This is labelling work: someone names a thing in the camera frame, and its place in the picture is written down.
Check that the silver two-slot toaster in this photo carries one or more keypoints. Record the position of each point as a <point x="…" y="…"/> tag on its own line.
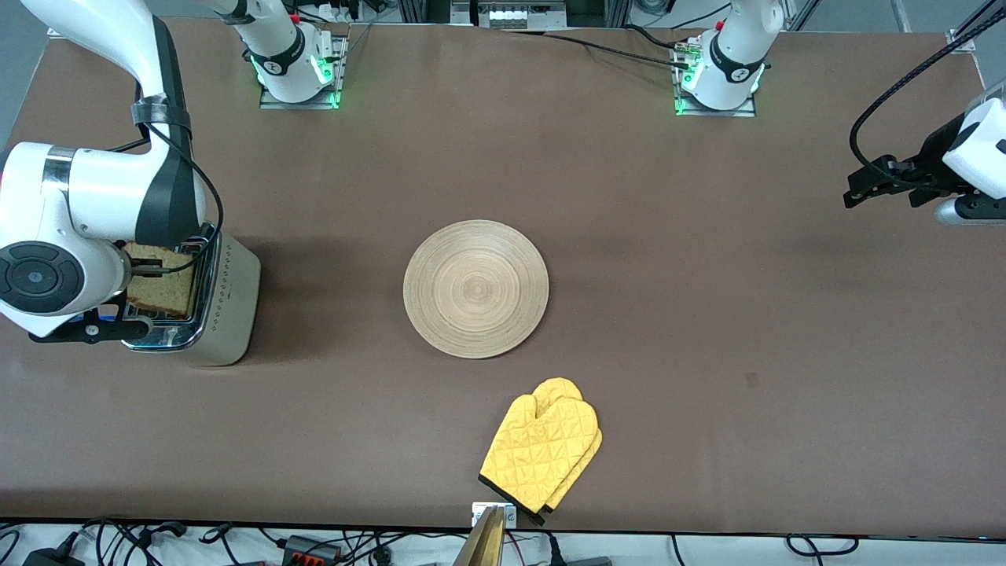
<point x="232" y="306"/>

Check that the small metal clamp bracket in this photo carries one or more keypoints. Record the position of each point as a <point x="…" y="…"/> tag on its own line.
<point x="509" y="515"/>

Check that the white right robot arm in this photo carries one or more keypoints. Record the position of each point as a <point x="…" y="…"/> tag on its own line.
<point x="102" y="189"/>

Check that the yellow quilted oven mitt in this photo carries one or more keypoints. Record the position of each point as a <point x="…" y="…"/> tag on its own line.
<point x="559" y="387"/>
<point x="542" y="452"/>

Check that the black connector with orange levers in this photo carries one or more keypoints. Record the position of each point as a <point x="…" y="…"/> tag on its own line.
<point x="310" y="550"/>

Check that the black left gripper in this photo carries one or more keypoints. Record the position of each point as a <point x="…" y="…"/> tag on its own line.
<point x="933" y="159"/>

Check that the black power adapter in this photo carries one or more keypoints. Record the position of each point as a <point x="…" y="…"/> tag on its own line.
<point x="51" y="558"/>

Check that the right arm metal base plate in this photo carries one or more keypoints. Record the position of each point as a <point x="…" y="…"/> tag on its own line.
<point x="339" y="79"/>

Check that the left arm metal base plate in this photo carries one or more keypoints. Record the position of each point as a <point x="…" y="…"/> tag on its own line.
<point x="711" y="112"/>

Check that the aluminium frame corner bracket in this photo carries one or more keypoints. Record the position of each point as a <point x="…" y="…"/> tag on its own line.
<point x="960" y="41"/>

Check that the black right camera bracket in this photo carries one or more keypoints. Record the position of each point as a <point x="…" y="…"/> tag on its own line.
<point x="78" y="332"/>

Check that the slice of brown-crust bread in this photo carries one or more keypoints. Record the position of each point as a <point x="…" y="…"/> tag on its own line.
<point x="169" y="297"/>

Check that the golden wooden stand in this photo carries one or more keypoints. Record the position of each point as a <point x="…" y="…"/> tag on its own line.
<point x="486" y="546"/>

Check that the white power strip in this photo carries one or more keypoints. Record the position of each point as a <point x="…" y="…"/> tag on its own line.
<point x="509" y="14"/>

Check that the round wooden plate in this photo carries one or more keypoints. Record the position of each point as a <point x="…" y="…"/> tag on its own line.
<point x="475" y="288"/>

